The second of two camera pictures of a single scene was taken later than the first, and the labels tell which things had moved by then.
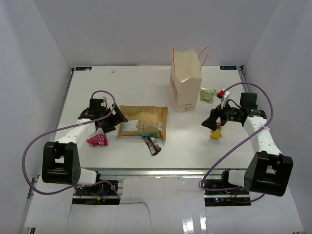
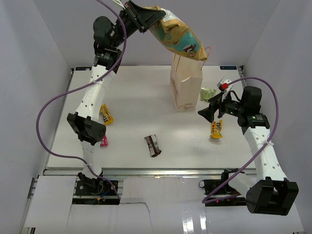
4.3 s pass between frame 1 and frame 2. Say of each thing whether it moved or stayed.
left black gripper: moved
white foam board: stayed
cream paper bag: stayed
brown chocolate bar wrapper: stayed
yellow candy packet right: stayed
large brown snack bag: moved
